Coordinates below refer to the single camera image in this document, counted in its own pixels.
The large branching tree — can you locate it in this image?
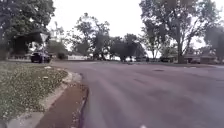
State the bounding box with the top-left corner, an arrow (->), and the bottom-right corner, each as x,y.
138,0 -> 224,65

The big leafy tree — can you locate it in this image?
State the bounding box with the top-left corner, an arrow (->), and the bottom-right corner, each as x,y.
0,0 -> 56,61

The white fence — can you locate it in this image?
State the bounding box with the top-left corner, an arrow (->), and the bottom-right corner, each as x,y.
67,54 -> 89,62

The manhole cover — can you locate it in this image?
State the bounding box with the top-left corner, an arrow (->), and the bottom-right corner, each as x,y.
152,68 -> 166,73

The grey asphalt road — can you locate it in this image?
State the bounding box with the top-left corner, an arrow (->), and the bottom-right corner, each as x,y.
49,60 -> 224,128

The triangular road sign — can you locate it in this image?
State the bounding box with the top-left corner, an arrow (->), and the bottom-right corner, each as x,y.
38,32 -> 51,53

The low house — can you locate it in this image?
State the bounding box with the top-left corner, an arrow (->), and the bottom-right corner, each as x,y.
182,53 -> 220,65

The concrete kerb and gutter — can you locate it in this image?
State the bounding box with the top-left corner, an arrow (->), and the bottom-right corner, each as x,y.
5,69 -> 90,128

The row of trees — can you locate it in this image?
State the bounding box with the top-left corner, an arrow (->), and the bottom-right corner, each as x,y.
65,12 -> 148,63

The dark car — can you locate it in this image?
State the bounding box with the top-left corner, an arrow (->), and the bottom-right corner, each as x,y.
30,50 -> 52,64

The grass verge with leaves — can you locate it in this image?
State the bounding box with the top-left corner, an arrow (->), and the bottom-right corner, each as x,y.
0,60 -> 70,123

